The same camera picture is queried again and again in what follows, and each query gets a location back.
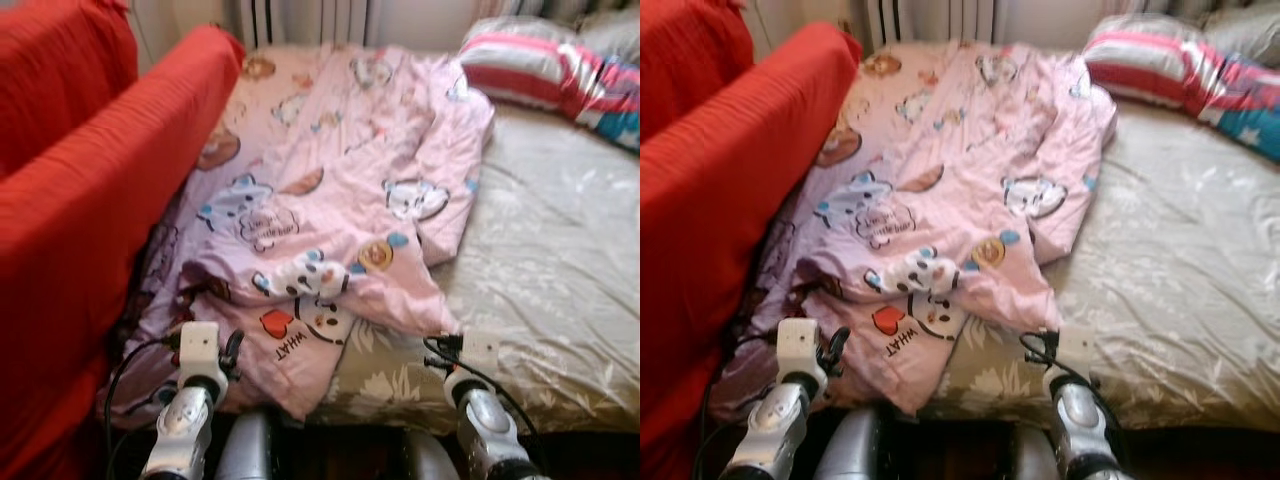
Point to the beige satin pillow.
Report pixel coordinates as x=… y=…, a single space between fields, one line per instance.
x=1245 y=35
x=612 y=35

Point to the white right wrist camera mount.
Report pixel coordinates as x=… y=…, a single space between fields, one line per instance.
x=1077 y=347
x=482 y=350

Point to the silver robot right leg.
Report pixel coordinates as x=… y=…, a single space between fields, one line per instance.
x=1035 y=460
x=430 y=460

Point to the beige floral bed sheet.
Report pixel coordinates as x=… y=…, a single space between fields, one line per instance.
x=550 y=260
x=1180 y=260

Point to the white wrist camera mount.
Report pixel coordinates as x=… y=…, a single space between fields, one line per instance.
x=800 y=343
x=198 y=345
x=1077 y=347
x=482 y=350

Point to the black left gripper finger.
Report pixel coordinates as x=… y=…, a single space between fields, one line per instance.
x=235 y=345
x=838 y=343

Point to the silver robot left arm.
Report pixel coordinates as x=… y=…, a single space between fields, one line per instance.
x=185 y=430
x=775 y=430

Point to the red white teal bolster pillow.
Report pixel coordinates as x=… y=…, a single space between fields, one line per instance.
x=530 y=65
x=1150 y=60

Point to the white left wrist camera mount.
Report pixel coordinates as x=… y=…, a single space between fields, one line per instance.
x=800 y=343
x=198 y=345

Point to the pink cartoon print blanket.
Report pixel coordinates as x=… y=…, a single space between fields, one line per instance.
x=330 y=150
x=950 y=150

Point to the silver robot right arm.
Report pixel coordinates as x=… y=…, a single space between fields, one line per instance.
x=490 y=430
x=1085 y=430

